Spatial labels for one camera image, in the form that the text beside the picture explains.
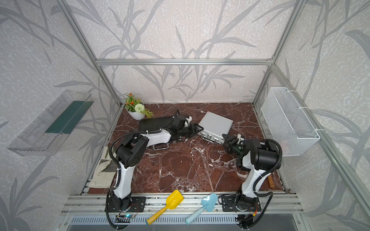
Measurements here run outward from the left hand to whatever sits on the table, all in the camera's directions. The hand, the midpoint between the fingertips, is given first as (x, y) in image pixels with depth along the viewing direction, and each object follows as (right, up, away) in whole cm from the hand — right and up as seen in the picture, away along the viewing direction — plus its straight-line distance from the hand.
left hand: (202, 131), depth 93 cm
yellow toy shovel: (-16, -35, -17) cm, 42 cm away
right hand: (+13, -4, -1) cm, 13 cm away
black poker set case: (-41, +3, +10) cm, 42 cm away
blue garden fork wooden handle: (+38, -28, -14) cm, 49 cm away
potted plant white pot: (-48, +10, +12) cm, 51 cm away
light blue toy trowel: (+3, -35, -19) cm, 40 cm away
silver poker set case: (+9, +2, +7) cm, 11 cm away
